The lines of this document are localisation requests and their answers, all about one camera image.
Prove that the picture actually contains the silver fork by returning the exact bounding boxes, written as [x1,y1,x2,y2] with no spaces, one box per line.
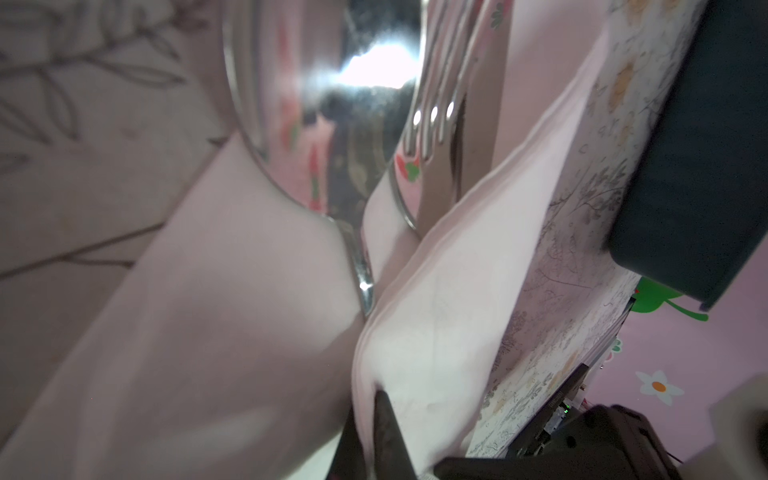
[392,1,489,237]

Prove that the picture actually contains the silver table knife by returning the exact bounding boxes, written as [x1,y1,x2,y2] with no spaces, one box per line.
[454,1,514,201]

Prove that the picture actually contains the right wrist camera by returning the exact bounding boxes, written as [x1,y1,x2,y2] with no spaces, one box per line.
[678,373,767,479]

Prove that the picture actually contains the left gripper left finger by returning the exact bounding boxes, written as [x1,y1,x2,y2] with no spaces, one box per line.
[326,409,368,480]

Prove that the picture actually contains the silver spoon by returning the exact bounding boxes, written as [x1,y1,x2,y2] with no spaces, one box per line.
[223,1,427,314]

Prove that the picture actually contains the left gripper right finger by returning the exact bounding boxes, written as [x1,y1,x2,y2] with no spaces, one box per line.
[373,390,418,480]

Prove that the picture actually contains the white paper napkin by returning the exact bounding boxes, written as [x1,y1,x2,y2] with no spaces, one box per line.
[1,1,609,479]

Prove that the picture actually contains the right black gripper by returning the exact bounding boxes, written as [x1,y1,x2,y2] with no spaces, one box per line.
[433,364,681,479]

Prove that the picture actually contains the dark teal plastic bin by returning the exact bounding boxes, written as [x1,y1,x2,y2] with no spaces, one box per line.
[608,1,767,311]

